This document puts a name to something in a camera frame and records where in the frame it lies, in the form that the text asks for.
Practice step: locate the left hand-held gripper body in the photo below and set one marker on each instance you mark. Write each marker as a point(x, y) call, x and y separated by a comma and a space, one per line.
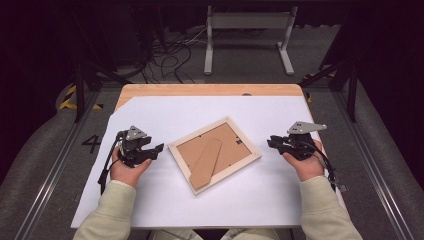
point(133, 151)

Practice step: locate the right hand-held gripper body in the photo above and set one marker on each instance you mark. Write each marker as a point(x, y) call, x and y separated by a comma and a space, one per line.
point(300, 146)

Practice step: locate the wooden picture frame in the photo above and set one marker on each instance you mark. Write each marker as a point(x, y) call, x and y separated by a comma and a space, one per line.
point(213, 150)

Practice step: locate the person's left hand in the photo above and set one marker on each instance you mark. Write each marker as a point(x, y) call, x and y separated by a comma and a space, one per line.
point(125, 174)

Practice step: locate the person's right hand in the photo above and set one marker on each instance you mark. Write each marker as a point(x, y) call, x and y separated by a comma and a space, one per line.
point(310, 168)

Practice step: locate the white paper sheet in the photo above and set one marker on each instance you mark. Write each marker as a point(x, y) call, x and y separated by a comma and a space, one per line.
point(253, 200)

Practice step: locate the black metal stand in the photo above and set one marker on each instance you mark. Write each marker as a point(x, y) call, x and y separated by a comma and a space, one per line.
point(351, 96)
point(79, 93)

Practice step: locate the yellow black hazard tape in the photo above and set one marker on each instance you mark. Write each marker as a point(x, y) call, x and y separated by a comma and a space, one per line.
point(68, 96)

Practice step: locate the person's left leg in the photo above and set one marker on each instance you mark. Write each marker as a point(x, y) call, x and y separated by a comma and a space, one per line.
point(180, 235)

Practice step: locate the person's leg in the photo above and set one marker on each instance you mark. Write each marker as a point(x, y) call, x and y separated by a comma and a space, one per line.
point(180, 235)
point(250, 234)

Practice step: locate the person's right leg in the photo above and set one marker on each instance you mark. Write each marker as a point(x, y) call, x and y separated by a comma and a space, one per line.
point(250, 234)

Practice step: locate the black computer tower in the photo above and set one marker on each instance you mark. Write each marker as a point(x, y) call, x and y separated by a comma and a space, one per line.
point(128, 36)

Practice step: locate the white metal stand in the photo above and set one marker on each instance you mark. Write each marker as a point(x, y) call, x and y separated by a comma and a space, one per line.
point(248, 20)

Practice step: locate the small grey bracket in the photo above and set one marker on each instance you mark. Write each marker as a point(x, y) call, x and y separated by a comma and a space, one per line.
point(343, 188)

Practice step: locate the aluminium floor rail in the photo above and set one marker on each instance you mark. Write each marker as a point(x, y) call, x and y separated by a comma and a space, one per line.
point(56, 166)
point(376, 173)

